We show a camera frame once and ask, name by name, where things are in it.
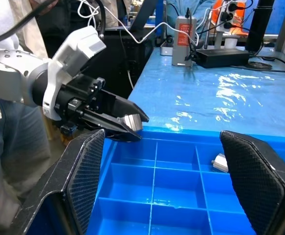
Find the blue compartment tray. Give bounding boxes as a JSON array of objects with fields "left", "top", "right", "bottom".
[{"left": 87, "top": 129, "right": 285, "bottom": 235}]

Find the person in beige jacket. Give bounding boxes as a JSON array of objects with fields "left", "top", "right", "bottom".
[{"left": 0, "top": 0, "right": 60, "bottom": 235}]

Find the white cable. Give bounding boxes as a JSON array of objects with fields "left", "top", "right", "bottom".
[{"left": 77, "top": 0, "right": 199, "bottom": 47}]

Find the black power adapter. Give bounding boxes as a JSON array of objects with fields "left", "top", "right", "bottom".
[{"left": 195, "top": 48, "right": 251, "bottom": 69}]

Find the black round pole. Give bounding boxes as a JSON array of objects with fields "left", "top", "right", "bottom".
[{"left": 244, "top": 0, "right": 274, "bottom": 52}]

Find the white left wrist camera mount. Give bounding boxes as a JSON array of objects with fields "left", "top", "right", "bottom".
[{"left": 42, "top": 25, "right": 107, "bottom": 122}]

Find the grey battery pack red label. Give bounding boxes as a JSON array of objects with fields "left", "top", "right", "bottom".
[{"left": 172, "top": 16, "right": 198, "bottom": 67}]

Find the small white box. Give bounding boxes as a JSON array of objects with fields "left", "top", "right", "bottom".
[{"left": 159, "top": 40, "right": 174, "bottom": 57}]

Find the white power strip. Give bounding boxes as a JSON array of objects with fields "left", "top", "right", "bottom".
[{"left": 215, "top": 0, "right": 243, "bottom": 33}]

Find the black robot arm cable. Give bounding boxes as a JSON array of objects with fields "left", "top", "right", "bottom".
[{"left": 0, "top": 0, "right": 107, "bottom": 47}]

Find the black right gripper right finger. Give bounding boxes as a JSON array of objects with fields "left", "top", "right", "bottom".
[{"left": 219, "top": 130, "right": 285, "bottom": 235}]

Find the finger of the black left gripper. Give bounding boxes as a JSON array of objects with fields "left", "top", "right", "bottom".
[
  {"left": 82, "top": 109, "right": 143, "bottom": 142},
  {"left": 98, "top": 89, "right": 150, "bottom": 123}
]

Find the person in light blue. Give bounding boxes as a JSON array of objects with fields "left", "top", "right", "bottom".
[{"left": 166, "top": 0, "right": 215, "bottom": 28}]

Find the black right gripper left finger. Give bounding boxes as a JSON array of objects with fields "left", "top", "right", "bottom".
[{"left": 9, "top": 129, "right": 106, "bottom": 235}]

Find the metal roller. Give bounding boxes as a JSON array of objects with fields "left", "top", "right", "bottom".
[
  {"left": 211, "top": 153, "right": 229, "bottom": 173},
  {"left": 119, "top": 114, "right": 143, "bottom": 132}
]

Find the white cup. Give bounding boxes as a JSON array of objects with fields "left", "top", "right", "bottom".
[{"left": 224, "top": 38, "right": 239, "bottom": 49}]

